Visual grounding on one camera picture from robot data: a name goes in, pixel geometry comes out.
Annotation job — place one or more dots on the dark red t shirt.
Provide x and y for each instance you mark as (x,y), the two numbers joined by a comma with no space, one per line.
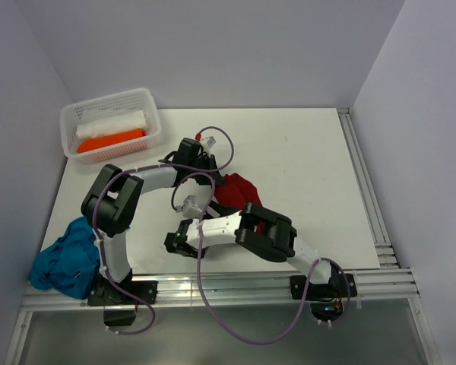
(236,192)

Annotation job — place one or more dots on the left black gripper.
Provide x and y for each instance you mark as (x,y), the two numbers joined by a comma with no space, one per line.
(209,160)

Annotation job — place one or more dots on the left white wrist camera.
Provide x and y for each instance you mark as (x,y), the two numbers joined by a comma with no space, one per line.
(206,142)

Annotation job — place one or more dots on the aluminium rail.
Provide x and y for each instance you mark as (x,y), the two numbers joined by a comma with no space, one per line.
(383,245)
(232,290)

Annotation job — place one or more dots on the rolled white t shirt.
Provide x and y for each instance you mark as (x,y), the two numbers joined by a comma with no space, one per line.
(113,124)

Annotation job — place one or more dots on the white plastic basket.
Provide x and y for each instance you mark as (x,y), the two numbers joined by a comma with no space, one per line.
(73,115)

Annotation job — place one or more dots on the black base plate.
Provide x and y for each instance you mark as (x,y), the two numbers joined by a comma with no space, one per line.
(104,294)
(336,287)

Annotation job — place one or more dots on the front aluminium rail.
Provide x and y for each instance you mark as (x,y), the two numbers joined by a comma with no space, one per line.
(232,290)

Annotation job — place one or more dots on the teal blue t shirt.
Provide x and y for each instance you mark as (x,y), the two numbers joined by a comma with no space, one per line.
(70,264)

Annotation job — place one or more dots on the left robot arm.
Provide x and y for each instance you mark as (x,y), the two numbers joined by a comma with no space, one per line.
(110,206)

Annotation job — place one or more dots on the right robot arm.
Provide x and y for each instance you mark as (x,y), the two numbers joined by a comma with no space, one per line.
(265,233)

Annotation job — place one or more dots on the rolled orange t shirt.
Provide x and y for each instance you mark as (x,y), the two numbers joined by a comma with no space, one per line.
(92,144)

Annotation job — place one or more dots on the right side aluminium rail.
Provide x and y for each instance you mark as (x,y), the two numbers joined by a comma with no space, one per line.
(383,245)

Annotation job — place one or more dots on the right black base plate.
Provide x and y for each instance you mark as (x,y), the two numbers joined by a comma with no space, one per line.
(336,287)

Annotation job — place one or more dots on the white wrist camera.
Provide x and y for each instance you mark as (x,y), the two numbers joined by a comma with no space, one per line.
(190,209)
(206,142)

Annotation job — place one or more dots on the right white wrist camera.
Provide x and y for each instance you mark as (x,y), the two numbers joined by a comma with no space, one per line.
(190,209)

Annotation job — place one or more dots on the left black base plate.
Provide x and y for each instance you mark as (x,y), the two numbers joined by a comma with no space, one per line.
(104,294)

